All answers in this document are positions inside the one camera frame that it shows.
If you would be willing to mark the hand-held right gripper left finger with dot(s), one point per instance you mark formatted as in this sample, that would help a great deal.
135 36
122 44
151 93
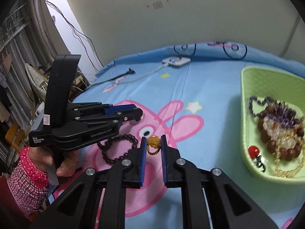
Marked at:
143 159

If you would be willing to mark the green plastic basket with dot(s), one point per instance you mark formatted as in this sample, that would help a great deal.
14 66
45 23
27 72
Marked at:
247 128

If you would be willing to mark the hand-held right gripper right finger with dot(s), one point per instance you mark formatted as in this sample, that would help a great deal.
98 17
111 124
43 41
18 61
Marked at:
164 159

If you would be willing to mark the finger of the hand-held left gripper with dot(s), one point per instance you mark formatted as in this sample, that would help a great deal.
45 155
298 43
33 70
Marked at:
129 114
124 106

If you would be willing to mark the beige wall socket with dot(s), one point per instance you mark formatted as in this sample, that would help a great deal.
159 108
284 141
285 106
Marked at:
157 4

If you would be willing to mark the person's left hand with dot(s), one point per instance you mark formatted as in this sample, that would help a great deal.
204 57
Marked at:
68 165

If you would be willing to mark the white controller box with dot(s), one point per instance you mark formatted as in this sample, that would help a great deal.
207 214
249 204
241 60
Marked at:
177 61

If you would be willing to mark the beige padded board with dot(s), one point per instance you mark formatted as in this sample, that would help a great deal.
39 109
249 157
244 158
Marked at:
35 78

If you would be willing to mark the cartoon pig printed blanket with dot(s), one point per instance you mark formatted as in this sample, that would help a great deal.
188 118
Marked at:
209 148

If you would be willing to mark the grey curtain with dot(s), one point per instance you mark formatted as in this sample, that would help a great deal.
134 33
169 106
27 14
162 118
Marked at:
35 40

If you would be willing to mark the wooden chair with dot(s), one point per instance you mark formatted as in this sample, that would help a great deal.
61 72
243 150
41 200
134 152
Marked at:
14 136

